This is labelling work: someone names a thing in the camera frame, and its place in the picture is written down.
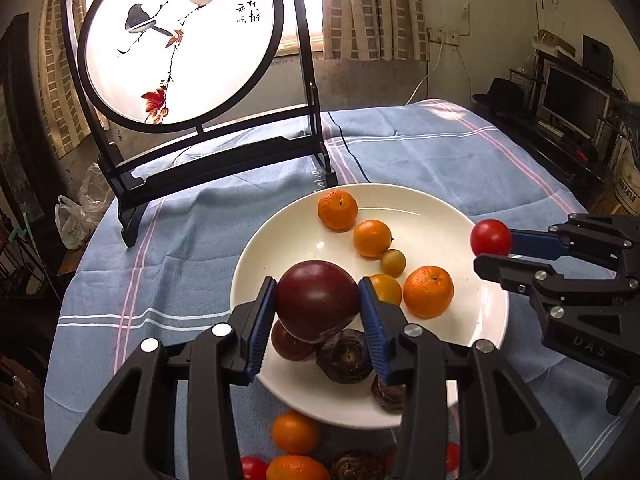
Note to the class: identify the blue striped tablecloth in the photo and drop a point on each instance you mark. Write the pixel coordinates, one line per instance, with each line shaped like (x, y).
(200, 240)

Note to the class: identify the white round plate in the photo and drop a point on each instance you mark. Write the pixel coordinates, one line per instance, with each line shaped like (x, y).
(310, 240)

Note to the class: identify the white plastic bag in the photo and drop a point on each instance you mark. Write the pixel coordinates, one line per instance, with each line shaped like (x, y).
(75, 222)

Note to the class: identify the tangerine off plate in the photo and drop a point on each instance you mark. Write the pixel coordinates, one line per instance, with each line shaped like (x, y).
(295, 431)

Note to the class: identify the brick pattern curtain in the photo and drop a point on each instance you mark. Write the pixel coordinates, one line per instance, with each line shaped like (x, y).
(375, 10)
(60, 85)

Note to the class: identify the computer monitor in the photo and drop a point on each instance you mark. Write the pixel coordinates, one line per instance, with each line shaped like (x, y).
(575, 100)

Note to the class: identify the dark water chestnut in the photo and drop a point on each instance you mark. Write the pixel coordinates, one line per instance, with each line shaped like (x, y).
(345, 355)
(357, 466)
(387, 395)

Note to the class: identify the dark wooden desk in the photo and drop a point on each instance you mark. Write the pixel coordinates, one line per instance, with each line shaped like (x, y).
(550, 155)

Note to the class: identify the small olive-brown fruit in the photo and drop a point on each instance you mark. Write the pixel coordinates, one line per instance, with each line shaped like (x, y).
(393, 262)

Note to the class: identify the black hat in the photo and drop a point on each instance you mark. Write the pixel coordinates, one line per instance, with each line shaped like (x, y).
(505, 92)

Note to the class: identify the dark purple tomato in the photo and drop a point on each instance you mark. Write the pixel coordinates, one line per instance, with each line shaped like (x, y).
(318, 300)
(289, 346)

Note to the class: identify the bird painting table screen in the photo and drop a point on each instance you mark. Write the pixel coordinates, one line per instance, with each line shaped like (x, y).
(175, 50)

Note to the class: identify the clear plastic bag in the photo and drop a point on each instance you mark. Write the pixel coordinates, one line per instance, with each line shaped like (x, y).
(97, 185)

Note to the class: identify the white wall socket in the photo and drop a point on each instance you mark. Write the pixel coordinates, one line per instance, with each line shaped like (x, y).
(442, 36)

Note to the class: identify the bright window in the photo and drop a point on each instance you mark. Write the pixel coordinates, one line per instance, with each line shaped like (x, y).
(310, 5)

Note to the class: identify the pale printed container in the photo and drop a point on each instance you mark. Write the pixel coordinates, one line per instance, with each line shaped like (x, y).
(627, 180)

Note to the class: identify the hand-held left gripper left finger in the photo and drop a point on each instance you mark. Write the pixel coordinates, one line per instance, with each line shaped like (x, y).
(262, 330)

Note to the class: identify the red cherry tomato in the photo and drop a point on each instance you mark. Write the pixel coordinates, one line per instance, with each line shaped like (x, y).
(253, 468)
(491, 237)
(452, 456)

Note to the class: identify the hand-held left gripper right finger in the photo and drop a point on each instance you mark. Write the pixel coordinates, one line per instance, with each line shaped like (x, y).
(372, 330)

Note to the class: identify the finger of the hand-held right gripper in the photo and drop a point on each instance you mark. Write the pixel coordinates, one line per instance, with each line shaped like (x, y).
(505, 271)
(537, 245)

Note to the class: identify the tangerine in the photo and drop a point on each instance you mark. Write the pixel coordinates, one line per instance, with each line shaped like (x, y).
(297, 470)
(338, 209)
(428, 291)

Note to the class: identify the smooth orange tomato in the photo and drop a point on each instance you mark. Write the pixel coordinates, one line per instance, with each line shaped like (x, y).
(372, 238)
(389, 290)

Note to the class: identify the black speaker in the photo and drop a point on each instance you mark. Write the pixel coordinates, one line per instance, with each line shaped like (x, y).
(597, 57)

